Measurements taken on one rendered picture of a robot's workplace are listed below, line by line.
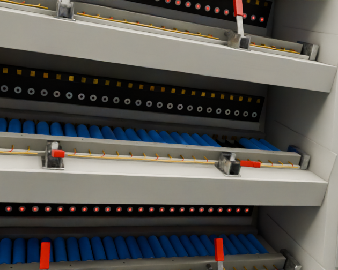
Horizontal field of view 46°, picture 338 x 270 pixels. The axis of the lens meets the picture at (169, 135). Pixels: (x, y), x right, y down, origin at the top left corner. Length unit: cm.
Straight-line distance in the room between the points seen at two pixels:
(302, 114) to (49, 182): 47
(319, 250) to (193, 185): 27
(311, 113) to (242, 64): 20
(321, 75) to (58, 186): 45
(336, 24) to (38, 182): 54
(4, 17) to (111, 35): 13
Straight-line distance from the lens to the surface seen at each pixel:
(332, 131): 72
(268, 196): 66
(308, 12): 82
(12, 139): 57
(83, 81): 70
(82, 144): 58
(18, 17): 54
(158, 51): 57
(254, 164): 56
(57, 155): 47
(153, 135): 67
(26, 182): 54
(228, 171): 61
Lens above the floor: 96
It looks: level
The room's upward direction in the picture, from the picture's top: 4 degrees clockwise
